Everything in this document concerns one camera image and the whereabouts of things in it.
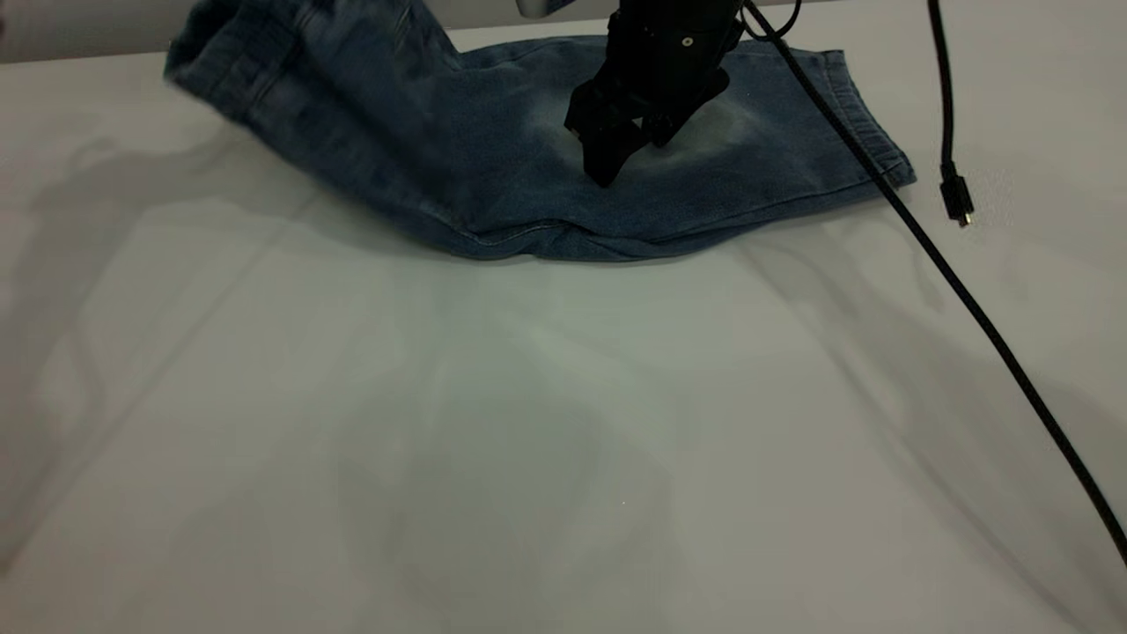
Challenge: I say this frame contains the blue denim pants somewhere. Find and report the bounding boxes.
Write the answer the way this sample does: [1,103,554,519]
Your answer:
[165,0,917,262]

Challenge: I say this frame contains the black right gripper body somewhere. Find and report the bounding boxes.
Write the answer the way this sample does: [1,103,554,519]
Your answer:
[606,0,749,100]

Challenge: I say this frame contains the black braided cable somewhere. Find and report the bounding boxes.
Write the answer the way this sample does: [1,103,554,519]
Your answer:
[742,0,1127,569]

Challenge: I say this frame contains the black cable with plug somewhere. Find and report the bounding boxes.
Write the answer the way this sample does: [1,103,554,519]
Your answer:
[926,0,976,228]

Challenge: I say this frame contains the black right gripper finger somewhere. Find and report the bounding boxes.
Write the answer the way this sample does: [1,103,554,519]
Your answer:
[645,69,732,149]
[563,81,659,188]

